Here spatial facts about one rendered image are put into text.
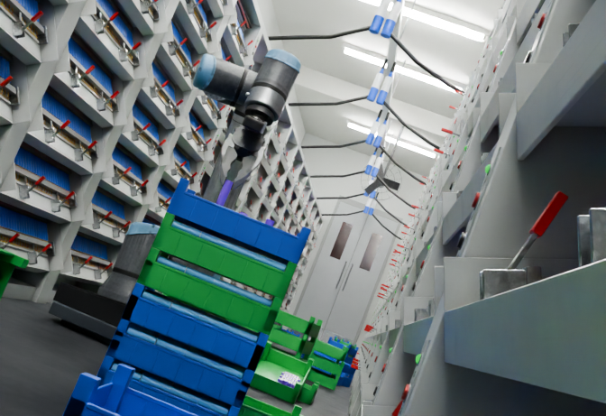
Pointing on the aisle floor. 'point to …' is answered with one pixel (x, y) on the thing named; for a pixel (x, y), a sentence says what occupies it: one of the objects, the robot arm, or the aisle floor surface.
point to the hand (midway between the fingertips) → (229, 181)
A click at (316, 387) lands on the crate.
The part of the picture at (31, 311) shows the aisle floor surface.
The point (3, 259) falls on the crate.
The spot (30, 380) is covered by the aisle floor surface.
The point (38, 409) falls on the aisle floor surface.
